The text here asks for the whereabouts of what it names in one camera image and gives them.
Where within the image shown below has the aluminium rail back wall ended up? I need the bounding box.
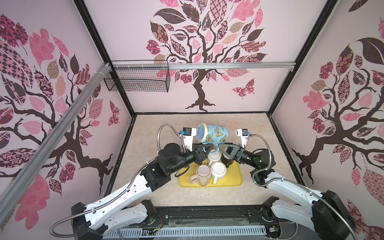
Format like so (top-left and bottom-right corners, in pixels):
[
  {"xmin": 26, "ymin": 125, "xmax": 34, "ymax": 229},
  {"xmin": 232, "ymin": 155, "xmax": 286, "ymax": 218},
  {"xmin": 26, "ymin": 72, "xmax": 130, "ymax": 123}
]
[{"xmin": 113, "ymin": 61, "xmax": 296, "ymax": 70}]

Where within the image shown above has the yellow plastic tray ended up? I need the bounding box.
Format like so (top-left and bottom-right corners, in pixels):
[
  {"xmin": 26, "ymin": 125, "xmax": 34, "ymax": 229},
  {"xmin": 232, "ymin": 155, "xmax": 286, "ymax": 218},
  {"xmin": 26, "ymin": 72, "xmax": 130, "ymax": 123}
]
[{"xmin": 178, "ymin": 163, "xmax": 243, "ymax": 188}]

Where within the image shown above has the pink iridescent mug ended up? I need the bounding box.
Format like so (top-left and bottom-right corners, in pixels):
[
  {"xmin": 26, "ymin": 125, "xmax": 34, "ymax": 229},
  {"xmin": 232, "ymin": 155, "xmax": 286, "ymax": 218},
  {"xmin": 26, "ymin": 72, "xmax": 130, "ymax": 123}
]
[{"xmin": 189, "ymin": 165, "xmax": 212, "ymax": 187}]

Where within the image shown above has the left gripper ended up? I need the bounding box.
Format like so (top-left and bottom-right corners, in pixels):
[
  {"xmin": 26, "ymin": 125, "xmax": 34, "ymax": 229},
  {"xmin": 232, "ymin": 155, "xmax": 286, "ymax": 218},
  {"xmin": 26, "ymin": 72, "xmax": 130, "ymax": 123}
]
[{"xmin": 167, "ymin": 142, "xmax": 214, "ymax": 175}]

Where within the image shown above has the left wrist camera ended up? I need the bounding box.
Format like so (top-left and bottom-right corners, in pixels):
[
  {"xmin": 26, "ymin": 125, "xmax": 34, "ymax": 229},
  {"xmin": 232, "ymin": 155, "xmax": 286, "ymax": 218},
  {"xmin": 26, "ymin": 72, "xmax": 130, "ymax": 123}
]
[{"xmin": 180, "ymin": 127, "xmax": 196, "ymax": 151}]

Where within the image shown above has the aluminium rail wall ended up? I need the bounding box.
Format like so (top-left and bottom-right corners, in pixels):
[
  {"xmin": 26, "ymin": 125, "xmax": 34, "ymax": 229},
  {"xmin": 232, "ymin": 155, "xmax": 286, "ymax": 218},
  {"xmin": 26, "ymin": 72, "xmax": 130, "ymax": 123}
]
[
  {"xmin": 113, "ymin": 61, "xmax": 296, "ymax": 70},
  {"xmin": 1, "ymin": 63, "xmax": 112, "ymax": 224}
]

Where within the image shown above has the black wire basket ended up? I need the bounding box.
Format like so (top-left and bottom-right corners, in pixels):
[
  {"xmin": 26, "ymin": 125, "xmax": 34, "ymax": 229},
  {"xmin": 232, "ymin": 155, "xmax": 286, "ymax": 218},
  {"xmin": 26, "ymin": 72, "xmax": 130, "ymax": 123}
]
[{"xmin": 104, "ymin": 60, "xmax": 171, "ymax": 93}]

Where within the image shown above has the aluminium rail left wall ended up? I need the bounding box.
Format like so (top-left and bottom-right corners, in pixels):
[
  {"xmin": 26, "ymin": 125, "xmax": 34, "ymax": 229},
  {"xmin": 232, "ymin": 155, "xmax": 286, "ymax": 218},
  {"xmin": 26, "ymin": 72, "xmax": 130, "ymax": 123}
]
[{"xmin": 1, "ymin": 63, "xmax": 112, "ymax": 224}]

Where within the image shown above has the blue butterfly mug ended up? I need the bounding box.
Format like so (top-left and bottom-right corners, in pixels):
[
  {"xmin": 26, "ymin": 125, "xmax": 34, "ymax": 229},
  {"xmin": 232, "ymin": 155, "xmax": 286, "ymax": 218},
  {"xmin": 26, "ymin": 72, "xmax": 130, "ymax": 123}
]
[{"xmin": 196, "ymin": 123, "xmax": 229, "ymax": 153}]

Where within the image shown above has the small white ceramic mug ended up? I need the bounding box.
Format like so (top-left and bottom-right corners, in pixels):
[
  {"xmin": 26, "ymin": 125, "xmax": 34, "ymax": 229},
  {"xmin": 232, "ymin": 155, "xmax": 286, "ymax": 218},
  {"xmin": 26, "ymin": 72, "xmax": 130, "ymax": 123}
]
[{"xmin": 208, "ymin": 152, "xmax": 222, "ymax": 167}]

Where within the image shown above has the white slotted cable duct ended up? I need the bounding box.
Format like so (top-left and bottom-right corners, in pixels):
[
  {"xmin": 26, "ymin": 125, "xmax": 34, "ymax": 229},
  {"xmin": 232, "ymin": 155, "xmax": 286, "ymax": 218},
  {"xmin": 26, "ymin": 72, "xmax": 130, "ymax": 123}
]
[{"xmin": 103, "ymin": 226, "xmax": 267, "ymax": 240}]

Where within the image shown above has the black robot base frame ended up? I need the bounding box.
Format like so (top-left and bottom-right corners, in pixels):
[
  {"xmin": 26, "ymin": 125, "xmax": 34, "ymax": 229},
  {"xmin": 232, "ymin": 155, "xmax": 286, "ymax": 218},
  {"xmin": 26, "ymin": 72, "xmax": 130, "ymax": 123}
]
[{"xmin": 98, "ymin": 203, "xmax": 343, "ymax": 240}]

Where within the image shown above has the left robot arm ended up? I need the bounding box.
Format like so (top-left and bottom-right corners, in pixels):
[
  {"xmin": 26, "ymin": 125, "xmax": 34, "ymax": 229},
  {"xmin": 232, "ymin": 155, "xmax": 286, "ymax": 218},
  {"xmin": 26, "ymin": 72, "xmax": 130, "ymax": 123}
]
[{"xmin": 71, "ymin": 143, "xmax": 214, "ymax": 240}]

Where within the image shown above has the black mug white base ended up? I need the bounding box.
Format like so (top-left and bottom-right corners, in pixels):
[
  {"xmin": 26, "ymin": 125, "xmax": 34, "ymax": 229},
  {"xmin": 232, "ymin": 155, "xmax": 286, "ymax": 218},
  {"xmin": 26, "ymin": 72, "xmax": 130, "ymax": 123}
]
[{"xmin": 221, "ymin": 154, "xmax": 234, "ymax": 169}]

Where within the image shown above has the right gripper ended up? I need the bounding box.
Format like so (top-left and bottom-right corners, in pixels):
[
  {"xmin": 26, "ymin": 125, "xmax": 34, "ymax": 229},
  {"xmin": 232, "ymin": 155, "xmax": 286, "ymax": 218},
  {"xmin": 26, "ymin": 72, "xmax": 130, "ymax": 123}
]
[{"xmin": 218, "ymin": 143, "xmax": 259, "ymax": 171}]

